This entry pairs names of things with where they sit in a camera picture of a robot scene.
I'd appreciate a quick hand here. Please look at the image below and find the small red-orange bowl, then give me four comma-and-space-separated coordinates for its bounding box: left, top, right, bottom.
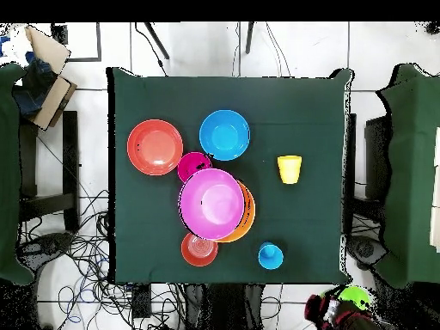
180, 232, 219, 268

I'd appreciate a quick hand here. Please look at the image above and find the black cabinet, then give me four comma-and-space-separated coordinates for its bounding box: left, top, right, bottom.
364, 115, 391, 200

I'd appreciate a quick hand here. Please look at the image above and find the large orange bowl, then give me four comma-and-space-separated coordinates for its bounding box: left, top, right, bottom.
215, 180, 256, 244

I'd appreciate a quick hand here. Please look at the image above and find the wide red-orange bowl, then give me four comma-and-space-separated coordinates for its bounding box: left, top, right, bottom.
126, 119, 184, 177

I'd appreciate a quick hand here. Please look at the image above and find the dark blue cloth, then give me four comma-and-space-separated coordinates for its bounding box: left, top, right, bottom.
12, 51, 58, 118

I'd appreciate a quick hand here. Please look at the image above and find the small crimson bowl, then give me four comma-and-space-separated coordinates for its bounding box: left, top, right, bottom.
177, 151, 213, 184

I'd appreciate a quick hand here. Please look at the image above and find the yellow cup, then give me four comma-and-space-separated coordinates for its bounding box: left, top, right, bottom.
279, 168, 303, 186
277, 155, 303, 172

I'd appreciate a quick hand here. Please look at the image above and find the dark green side cloth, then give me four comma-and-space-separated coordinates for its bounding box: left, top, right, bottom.
0, 62, 35, 286
376, 62, 440, 290

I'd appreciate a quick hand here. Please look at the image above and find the green bowl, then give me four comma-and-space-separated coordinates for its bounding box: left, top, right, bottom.
321, 285, 373, 311

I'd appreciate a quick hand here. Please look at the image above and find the blue cup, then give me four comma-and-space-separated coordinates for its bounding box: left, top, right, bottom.
258, 241, 284, 272

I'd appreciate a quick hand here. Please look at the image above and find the large magenta bowl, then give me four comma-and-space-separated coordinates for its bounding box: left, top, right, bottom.
177, 168, 246, 241

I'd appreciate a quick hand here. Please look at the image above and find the black stool frame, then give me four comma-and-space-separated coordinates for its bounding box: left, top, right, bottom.
18, 110, 81, 233

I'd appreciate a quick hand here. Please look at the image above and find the cardboard box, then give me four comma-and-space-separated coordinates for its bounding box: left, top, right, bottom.
13, 24, 78, 132

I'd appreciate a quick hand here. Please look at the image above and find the black tripod leg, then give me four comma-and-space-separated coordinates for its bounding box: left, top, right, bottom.
244, 21, 256, 55
144, 21, 171, 60

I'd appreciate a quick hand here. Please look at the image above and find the grey pedestal foot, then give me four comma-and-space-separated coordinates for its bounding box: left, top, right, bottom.
345, 235, 389, 271

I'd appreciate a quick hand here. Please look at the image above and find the blue bowl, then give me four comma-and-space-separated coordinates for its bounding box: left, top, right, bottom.
199, 109, 251, 162

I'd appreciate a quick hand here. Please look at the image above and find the dark green tablecloth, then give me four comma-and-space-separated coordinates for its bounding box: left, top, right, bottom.
107, 66, 352, 286

